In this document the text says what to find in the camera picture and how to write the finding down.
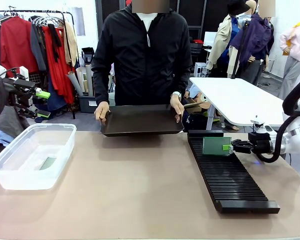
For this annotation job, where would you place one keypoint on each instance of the person's left hand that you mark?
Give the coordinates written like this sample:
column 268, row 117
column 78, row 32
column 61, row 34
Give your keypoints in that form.
column 177, row 106

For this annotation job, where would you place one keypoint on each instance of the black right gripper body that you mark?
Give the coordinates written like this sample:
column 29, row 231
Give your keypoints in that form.
column 261, row 146

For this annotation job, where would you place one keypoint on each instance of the black hat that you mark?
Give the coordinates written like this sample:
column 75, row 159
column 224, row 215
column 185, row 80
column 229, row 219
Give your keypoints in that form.
column 237, row 6

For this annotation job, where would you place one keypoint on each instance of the black slotted PCB rack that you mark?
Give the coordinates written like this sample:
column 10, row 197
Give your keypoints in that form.
column 230, row 190

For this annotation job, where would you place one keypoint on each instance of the tall grey paper roll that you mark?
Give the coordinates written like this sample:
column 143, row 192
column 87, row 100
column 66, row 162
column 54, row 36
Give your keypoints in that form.
column 89, row 77

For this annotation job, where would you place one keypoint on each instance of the green perforated PCB board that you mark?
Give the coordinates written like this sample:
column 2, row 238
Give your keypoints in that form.
column 212, row 146
column 48, row 163

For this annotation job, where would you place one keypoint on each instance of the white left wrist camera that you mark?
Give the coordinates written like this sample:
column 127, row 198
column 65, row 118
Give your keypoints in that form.
column 24, row 72

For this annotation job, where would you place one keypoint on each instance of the black plastic tray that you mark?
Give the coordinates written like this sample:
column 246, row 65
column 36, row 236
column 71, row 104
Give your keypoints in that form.
column 140, row 120

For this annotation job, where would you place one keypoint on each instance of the person's right forearm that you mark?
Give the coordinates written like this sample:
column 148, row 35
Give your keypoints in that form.
column 100, row 85

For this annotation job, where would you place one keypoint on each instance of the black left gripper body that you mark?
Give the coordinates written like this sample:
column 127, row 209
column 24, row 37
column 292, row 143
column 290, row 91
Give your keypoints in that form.
column 15, row 92

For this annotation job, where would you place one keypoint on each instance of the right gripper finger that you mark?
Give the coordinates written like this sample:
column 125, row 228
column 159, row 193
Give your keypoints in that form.
column 226, row 147
column 240, row 142

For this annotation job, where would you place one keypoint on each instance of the red jacket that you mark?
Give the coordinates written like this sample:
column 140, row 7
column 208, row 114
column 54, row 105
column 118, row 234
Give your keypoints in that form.
column 15, row 50

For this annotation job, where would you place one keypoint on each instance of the white wristwatch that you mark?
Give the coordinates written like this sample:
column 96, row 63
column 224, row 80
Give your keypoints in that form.
column 176, row 94

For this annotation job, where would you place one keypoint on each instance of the person's right hand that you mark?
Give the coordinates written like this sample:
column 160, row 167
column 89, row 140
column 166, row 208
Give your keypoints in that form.
column 101, row 111

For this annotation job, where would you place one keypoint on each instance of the beige paper roll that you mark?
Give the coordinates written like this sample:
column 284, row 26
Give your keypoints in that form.
column 81, row 80

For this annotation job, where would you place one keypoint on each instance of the black storage bin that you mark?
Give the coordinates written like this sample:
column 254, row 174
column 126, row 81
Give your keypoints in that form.
column 87, row 103

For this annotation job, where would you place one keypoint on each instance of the red dress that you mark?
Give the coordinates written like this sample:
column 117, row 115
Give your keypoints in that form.
column 56, row 72

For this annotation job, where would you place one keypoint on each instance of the person's left forearm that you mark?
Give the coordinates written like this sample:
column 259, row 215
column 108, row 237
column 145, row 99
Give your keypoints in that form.
column 183, row 80

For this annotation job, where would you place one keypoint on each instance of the mannequin in pink hoodie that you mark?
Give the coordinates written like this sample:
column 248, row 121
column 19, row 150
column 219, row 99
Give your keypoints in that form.
column 297, row 42

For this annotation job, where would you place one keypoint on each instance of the beige garment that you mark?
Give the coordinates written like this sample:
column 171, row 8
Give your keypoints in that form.
column 70, row 45

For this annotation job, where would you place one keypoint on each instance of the person in black jacket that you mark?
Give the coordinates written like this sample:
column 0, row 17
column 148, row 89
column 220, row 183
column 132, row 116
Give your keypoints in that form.
column 142, row 62

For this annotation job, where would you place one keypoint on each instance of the clear plastic storage box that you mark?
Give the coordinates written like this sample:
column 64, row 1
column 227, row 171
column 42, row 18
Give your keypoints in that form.
column 62, row 140

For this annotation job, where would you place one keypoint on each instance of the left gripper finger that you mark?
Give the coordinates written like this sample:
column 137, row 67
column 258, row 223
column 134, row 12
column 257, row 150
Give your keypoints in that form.
column 43, row 114
column 43, row 94

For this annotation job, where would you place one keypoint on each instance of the dark grey jacket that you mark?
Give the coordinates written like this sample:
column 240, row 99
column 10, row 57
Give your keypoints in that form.
column 37, row 47

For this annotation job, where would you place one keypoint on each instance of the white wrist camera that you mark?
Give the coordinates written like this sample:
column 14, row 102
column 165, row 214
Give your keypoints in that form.
column 24, row 72
column 262, row 127

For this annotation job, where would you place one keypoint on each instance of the black metal clothes rack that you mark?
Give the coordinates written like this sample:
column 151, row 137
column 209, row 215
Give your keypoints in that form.
column 27, row 11

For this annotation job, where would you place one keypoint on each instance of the black scarf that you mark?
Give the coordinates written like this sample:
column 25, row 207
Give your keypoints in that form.
column 54, row 42

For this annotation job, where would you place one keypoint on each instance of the mannequin in beige trench coat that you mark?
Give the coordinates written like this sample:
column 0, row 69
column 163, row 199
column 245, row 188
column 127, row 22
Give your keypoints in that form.
column 222, row 37

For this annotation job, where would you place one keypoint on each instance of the white table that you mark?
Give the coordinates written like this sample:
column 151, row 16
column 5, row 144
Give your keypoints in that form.
column 235, row 95

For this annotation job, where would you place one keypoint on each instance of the grey cloth bundle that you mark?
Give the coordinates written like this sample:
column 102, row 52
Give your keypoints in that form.
column 7, row 122

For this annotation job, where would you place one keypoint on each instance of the white display panel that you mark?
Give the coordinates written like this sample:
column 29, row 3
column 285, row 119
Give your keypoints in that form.
column 210, row 38

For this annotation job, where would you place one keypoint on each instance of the mannequin in purple jacket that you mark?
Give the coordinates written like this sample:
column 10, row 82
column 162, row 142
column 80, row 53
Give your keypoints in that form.
column 255, row 37

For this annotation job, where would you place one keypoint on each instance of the grey wall poster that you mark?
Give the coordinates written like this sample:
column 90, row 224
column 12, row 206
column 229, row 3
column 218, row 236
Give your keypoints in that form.
column 78, row 21

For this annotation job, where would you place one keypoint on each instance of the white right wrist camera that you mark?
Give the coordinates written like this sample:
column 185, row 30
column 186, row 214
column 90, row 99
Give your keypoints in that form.
column 262, row 127

